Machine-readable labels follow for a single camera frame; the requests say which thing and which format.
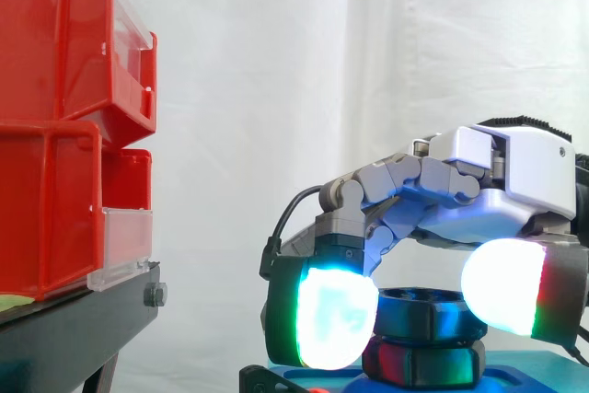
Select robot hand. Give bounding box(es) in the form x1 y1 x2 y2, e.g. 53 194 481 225
259 114 589 372

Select blue plate with square hollows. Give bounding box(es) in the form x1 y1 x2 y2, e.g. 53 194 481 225
266 350 589 393

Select small black-and-orange clip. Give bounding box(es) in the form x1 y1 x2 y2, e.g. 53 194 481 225
238 364 324 393

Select red bin with clear plate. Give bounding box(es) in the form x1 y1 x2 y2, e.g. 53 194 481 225
0 120 155 303

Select black stand with green tape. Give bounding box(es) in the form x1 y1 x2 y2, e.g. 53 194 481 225
0 260 169 393

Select red bin with tilted front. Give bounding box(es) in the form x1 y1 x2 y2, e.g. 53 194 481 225
0 0 159 148

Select thin black cable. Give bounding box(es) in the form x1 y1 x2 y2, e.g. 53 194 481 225
259 184 324 282
558 339 589 363

